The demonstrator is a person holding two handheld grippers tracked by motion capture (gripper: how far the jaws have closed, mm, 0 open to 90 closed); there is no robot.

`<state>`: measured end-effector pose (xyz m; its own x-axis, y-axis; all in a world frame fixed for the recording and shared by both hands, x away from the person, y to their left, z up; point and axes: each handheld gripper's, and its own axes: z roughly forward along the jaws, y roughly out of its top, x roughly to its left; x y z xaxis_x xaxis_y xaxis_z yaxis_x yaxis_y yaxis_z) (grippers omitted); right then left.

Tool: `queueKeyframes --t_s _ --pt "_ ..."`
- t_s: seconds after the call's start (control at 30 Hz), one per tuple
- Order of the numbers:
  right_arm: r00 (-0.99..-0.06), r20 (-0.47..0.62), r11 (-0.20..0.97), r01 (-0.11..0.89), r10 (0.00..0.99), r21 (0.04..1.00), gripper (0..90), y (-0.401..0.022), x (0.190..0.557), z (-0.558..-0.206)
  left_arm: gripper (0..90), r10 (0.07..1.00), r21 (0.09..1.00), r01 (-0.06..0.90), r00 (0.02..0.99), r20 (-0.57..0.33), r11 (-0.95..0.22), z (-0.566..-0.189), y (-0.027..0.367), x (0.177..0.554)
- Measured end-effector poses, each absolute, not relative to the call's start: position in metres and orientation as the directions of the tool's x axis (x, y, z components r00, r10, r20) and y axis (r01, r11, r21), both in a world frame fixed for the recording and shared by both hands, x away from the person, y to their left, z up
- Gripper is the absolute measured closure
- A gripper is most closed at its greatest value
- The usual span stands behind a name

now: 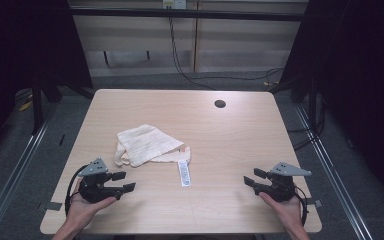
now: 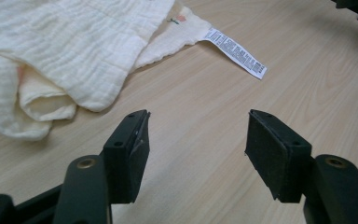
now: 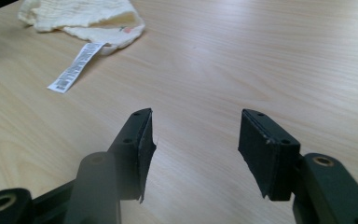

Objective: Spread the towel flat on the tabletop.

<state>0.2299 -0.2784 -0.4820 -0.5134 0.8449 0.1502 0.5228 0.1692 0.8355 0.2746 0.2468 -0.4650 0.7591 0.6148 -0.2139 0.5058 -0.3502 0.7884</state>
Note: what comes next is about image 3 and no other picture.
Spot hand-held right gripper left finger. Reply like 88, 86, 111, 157
106, 107, 158, 204

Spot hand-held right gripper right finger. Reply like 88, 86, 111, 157
238, 108, 302, 202

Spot cream muslin cloth with label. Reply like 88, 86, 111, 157
17, 0, 146, 94

